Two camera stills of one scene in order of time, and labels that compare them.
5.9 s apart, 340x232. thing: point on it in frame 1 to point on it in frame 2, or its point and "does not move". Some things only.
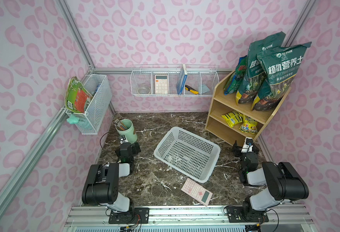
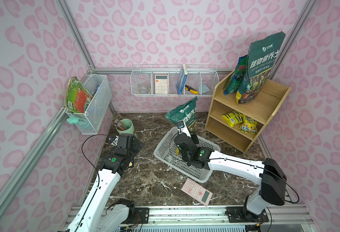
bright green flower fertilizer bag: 231,84 does not move
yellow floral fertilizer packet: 249,125 does not move
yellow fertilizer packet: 233,118 does not move
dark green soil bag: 256,74 does not move
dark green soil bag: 279,66 to 186,112
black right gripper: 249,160 to 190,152
